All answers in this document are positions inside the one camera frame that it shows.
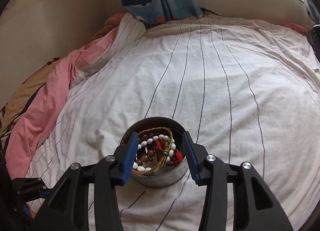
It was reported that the amber bead bracelet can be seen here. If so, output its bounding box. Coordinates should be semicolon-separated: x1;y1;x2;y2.
135;133;161;167

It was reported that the peach tree print curtain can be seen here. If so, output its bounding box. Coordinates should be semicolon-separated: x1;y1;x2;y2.
303;0;320;24

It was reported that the red knotted bead bracelet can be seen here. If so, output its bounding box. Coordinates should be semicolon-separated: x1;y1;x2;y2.
154;138;185;167

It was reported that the white striped bed sheet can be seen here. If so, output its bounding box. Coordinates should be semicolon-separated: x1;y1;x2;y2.
27;14;319;230

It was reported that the pink blanket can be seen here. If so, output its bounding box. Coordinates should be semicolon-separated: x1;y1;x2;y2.
1;13;124;178

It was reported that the white bead bracelet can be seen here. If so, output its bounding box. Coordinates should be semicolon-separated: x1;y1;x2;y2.
132;134;177;173

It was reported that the black jacket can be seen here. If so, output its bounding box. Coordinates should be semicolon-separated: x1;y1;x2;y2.
308;24;320;62

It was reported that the round silver metal tin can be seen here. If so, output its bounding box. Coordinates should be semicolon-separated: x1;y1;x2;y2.
119;117;188;188

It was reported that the gold braided cord bracelet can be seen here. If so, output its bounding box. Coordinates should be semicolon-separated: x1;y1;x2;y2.
131;126;175;175

